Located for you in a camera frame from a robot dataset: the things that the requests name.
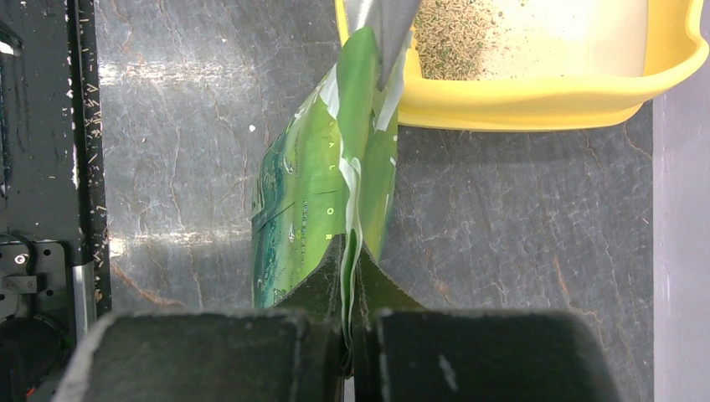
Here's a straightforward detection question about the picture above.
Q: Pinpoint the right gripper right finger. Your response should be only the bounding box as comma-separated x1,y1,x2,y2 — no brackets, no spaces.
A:
352,249,620,401

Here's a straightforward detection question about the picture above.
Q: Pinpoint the litter pellets pile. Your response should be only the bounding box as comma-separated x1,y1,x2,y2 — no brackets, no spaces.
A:
414,0,496,80

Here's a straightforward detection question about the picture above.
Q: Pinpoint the yellow litter box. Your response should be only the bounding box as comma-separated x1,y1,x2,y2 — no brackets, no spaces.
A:
334,0,710,133

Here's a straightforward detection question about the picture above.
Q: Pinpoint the metal scoop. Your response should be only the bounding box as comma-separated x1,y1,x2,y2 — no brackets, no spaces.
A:
342,0,421,90

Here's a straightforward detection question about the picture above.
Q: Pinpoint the green litter bag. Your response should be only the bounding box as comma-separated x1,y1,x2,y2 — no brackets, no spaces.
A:
250,25,414,339

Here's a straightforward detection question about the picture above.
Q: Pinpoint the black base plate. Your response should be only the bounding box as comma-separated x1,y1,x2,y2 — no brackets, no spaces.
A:
1,0,111,401

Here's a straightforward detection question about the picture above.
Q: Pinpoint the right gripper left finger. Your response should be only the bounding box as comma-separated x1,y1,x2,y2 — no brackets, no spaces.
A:
54,235,345,401

